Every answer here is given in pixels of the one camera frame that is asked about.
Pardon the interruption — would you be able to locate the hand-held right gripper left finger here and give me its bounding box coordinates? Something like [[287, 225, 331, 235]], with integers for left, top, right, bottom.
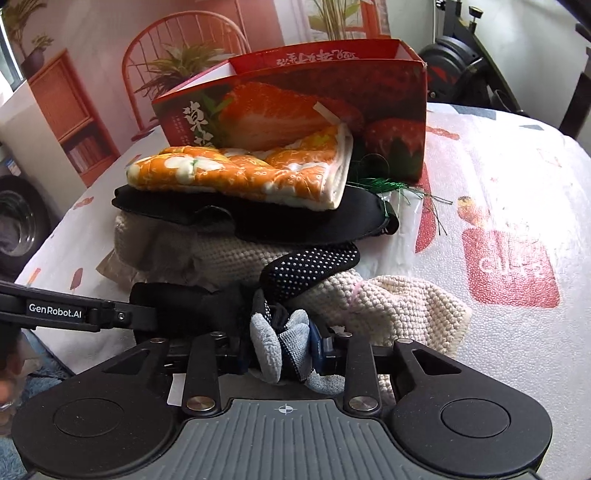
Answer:
[[102, 331, 251, 415]]

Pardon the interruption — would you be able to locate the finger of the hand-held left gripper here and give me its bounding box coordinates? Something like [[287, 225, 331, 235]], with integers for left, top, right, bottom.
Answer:
[[98, 299, 160, 333]]

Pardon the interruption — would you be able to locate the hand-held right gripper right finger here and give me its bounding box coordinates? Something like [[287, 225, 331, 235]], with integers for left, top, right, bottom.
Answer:
[[309, 322, 463, 412]]

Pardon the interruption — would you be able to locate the beige woven cloth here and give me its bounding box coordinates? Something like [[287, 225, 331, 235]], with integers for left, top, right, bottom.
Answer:
[[95, 248, 155, 292]]

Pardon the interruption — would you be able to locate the grey knitted sock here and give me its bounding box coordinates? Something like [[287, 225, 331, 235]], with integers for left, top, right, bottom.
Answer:
[[249, 288, 348, 396]]

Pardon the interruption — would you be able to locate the black soft cloth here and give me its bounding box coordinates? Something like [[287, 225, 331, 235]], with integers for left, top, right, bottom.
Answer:
[[130, 281, 252, 344]]

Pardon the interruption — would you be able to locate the black white-dotted sock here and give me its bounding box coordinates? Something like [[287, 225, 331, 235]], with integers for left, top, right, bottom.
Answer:
[[260, 242, 361, 304]]

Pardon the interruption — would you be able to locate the cream knitted cloth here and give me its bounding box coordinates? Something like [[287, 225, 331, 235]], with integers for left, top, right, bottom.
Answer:
[[113, 214, 472, 398]]

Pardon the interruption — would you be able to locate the black fabric piece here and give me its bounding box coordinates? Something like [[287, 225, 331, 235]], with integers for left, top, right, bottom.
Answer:
[[111, 184, 400, 243]]

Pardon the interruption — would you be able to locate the orange floral quilted pad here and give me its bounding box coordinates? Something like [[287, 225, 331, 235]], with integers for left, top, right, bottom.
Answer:
[[126, 124, 354, 211]]

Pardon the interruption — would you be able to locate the red strawberry print cardboard box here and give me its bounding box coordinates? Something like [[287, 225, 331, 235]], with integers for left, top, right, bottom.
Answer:
[[151, 39, 428, 185]]

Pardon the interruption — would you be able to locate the blue cloth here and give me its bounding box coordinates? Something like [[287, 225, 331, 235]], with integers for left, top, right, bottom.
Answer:
[[0, 330, 77, 480]]

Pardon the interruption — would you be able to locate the white washing machine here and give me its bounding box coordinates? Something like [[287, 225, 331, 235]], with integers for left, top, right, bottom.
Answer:
[[0, 83, 84, 282]]

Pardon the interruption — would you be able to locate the green tinsel bundle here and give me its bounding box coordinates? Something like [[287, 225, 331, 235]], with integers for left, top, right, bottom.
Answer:
[[346, 154, 454, 237]]

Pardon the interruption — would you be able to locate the printed white tablecloth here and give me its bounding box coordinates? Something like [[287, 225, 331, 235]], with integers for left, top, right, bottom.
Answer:
[[14, 102, 591, 480]]

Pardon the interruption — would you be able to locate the dark framed window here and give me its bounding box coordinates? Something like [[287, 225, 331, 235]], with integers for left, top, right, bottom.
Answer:
[[0, 0, 27, 100]]

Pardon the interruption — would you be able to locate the black exercise bike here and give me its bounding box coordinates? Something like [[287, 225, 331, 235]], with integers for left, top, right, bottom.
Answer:
[[418, 0, 591, 139]]

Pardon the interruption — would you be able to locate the wall poster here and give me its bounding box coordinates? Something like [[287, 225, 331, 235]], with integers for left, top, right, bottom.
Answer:
[[0, 0, 398, 190]]

